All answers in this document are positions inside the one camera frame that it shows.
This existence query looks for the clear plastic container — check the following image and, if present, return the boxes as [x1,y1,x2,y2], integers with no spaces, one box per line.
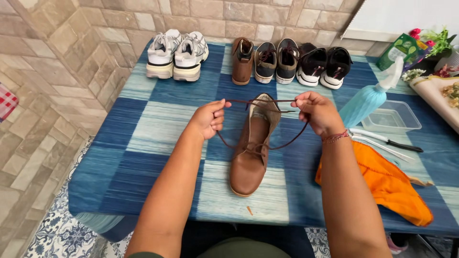
[361,100,422,134]

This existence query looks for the white toothbrush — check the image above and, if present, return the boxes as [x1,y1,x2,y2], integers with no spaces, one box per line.
[351,135,415,162]

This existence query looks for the person's left hand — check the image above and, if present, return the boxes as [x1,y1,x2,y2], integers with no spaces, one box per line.
[188,99,232,140]

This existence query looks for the person's dark trousers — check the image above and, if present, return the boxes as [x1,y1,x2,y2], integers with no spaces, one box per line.
[179,220,317,258]

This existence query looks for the person's green shirt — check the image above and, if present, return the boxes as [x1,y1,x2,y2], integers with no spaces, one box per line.
[127,236,292,258]

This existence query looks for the black handled brush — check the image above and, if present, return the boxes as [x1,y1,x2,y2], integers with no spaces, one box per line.
[349,128,424,153]

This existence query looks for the pink shoe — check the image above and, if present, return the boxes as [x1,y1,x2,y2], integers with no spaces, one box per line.
[386,233,409,255]

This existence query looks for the white running sneaker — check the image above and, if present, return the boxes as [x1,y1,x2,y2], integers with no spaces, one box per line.
[146,29,183,79]
[173,31,209,82]

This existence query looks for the grey canvas sneaker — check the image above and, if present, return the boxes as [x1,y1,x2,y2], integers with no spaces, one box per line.
[275,38,300,85]
[254,42,278,84]

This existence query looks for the blue checked tablecloth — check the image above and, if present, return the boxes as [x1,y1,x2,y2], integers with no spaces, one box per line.
[68,39,459,238]

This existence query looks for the orange cloth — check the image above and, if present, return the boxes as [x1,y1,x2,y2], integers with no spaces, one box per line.
[315,140,434,227]

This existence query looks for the person's right hand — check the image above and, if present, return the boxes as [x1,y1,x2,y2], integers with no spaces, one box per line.
[290,91,346,139]

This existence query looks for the red thread bracelet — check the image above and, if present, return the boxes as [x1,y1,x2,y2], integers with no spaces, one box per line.
[321,129,350,145]

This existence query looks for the paper wrapped flower bouquet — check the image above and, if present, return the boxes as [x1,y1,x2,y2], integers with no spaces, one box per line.
[401,64,459,134]

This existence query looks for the potted pink flowers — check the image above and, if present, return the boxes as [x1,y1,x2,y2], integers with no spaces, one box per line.
[409,27,458,59]

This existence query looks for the white cup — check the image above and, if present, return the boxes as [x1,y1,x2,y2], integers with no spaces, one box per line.
[434,44,459,72]

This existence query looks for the black sneaker with white sole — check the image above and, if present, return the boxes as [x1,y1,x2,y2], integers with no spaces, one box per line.
[319,47,354,90]
[296,43,328,87]

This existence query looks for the brown leather boot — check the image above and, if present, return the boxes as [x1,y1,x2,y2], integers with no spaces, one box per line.
[231,37,255,86]
[229,93,282,198]

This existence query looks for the dark brown shoelace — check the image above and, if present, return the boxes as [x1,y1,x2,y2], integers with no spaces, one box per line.
[216,98,309,152]

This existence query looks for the light blue spray bottle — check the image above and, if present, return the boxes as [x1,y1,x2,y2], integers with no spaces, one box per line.
[339,56,405,129]

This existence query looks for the green packet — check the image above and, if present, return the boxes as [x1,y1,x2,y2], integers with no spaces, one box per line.
[375,33,428,72]

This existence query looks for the red checked cloth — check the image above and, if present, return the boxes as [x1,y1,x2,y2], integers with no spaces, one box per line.
[0,83,19,123]

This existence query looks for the wooden brush handle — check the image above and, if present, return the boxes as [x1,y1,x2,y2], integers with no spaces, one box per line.
[409,175,435,188]

